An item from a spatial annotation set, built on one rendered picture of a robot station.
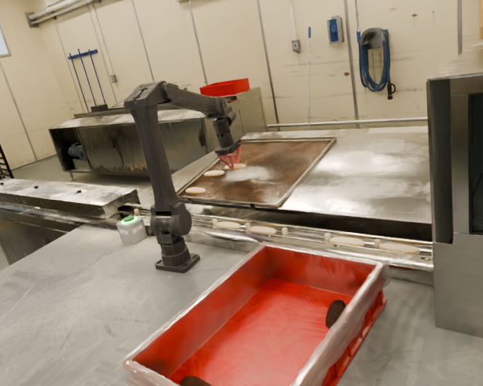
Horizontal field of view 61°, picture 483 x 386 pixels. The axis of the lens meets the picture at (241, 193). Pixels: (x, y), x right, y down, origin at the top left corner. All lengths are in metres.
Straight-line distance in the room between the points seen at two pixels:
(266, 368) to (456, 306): 0.38
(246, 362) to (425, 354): 0.34
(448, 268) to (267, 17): 4.85
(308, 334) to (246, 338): 0.13
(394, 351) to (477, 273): 0.21
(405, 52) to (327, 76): 0.90
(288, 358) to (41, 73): 8.53
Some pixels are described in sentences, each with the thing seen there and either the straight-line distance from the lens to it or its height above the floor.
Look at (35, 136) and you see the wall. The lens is 8.89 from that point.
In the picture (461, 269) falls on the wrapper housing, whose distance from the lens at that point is 0.85.
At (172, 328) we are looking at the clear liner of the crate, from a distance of 0.87.
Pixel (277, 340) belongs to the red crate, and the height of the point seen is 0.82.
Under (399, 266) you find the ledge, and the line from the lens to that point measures 1.04.
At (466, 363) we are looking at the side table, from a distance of 0.87.
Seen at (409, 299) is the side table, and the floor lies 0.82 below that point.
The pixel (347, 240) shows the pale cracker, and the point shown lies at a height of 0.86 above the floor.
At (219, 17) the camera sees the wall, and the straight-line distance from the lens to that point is 5.91.
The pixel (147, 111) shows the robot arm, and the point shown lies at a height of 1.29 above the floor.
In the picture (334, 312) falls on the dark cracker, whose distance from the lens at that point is 0.95.
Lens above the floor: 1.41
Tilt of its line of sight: 20 degrees down
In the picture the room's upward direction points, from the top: 12 degrees counter-clockwise
